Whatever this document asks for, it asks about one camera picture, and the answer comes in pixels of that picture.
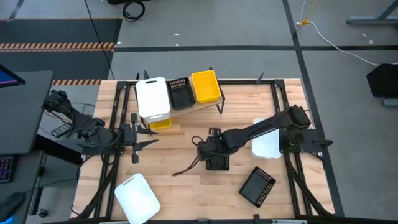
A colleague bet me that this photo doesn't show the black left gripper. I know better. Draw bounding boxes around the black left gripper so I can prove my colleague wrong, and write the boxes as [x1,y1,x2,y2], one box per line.
[121,113,159,164]

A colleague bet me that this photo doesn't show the black slotted plastic basket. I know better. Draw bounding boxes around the black slotted plastic basket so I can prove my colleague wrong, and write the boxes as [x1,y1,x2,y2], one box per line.
[167,77,197,111]
[238,166,277,208]
[205,154,231,172]

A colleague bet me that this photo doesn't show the white plastic bin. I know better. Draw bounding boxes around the white plastic bin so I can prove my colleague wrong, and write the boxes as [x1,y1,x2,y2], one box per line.
[136,76,172,124]
[114,172,162,224]
[250,118,282,160]

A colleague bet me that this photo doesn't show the wooden shelf black metal legs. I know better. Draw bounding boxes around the wooden shelf black metal legs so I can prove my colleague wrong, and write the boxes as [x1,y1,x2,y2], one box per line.
[133,66,226,125]

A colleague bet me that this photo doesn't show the black power adapter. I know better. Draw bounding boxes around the black power adapter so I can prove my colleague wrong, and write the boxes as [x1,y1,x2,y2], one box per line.
[50,123,73,139]

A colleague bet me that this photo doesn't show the grey desk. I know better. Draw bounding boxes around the grey desk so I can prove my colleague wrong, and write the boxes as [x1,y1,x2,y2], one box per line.
[0,70,54,224]

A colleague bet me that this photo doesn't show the black equipment box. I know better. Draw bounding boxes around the black equipment box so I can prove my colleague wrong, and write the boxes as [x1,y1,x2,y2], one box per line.
[107,0,152,5]

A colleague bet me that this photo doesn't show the black keyboard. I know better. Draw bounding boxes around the black keyboard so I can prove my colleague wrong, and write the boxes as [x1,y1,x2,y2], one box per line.
[0,155,16,184]

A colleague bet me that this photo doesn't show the black hazard-striped floor mat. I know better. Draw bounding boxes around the black hazard-striped floor mat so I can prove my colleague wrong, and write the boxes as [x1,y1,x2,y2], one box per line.
[0,17,123,86]

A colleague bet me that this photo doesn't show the black computer mouse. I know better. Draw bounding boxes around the black computer mouse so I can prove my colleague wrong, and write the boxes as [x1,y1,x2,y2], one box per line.
[0,192,25,223]

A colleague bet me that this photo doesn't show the black computer monitor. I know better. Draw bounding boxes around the black computer monitor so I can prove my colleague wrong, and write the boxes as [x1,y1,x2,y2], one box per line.
[0,64,26,88]

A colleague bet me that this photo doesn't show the black angular case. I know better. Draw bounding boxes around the black angular case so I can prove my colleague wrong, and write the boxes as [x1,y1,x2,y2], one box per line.
[366,63,398,99]

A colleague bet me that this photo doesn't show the grey metal table base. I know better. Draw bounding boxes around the grey metal table base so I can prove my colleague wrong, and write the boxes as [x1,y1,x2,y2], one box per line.
[346,0,398,26]

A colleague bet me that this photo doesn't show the black metal table frame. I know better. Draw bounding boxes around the black metal table frame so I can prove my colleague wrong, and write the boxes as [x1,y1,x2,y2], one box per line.
[71,70,343,224]

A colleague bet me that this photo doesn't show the long thin black cable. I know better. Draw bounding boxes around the long thin black cable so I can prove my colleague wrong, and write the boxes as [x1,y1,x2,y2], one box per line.
[83,0,116,80]

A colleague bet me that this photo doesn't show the coiled black cable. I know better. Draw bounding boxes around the coiled black cable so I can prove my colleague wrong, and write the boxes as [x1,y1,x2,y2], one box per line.
[122,1,146,22]

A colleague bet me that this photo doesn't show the white floor cable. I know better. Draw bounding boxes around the white floor cable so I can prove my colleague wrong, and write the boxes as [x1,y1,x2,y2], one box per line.
[297,0,398,67]

